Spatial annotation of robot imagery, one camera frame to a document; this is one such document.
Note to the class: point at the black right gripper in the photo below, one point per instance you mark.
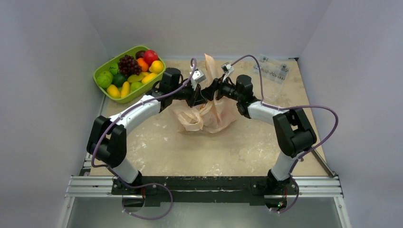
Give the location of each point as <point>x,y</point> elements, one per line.
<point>219,89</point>

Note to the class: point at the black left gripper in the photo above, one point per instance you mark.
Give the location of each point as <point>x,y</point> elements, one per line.
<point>196,98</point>

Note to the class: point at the translucent orange plastic bag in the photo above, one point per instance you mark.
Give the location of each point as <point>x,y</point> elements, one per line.
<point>212,117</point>

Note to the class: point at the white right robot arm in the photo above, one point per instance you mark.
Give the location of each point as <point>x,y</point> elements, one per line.
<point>294,132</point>

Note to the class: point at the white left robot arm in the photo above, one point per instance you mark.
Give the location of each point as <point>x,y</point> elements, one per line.
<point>108,138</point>

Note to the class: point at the yellow lemon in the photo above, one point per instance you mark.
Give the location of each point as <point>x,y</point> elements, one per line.
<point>156,67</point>

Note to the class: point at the green pear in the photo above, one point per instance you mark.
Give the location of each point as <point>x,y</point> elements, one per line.
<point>135,85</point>

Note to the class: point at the red apple in basket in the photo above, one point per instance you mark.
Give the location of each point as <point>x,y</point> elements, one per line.
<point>150,56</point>

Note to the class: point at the orange tangerine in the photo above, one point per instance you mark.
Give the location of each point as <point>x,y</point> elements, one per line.
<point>142,64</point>

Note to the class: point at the clear plastic screw box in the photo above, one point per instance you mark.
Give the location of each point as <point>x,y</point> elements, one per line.
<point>272,75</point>

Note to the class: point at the dark purple grape bunch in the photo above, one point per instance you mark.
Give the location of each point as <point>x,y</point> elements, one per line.
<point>128,66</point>

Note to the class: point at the dark green avocado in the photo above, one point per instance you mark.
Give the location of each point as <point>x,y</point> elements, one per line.
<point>118,80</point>

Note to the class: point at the yellow mango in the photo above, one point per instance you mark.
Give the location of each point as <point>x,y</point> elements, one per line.
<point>113,92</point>

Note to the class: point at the small green lime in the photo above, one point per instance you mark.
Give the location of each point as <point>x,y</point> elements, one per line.
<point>114,69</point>

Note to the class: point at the green bumpy custard apple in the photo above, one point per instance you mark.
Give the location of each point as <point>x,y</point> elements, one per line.
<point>104,79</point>

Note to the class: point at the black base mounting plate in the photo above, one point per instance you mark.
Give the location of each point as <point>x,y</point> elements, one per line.
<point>197,197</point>

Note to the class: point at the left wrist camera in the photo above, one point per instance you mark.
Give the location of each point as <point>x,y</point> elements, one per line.
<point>197,77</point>

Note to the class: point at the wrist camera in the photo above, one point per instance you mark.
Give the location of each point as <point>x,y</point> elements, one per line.
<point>197,77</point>
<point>227,69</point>

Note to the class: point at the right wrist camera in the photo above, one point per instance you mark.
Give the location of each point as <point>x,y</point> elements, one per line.
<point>227,69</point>

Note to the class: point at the front aluminium rail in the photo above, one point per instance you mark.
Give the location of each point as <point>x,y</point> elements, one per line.
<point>107,186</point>

